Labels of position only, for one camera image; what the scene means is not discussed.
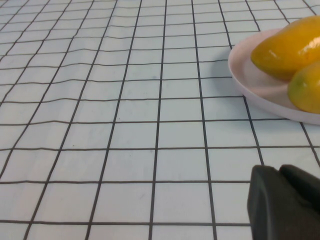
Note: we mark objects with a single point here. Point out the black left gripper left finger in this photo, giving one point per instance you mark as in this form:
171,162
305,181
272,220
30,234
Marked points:
275,215

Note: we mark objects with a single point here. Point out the plain yellow mango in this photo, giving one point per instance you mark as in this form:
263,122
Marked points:
282,52

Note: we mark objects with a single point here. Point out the pink round plate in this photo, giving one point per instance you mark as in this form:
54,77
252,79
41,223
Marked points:
252,82

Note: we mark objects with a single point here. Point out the white black-grid tablecloth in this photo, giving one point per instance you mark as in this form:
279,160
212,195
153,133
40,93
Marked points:
125,112

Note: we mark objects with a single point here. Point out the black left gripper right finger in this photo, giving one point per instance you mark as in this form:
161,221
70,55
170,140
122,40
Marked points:
305,185

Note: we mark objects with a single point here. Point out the mango with orange blush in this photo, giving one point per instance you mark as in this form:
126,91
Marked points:
307,90

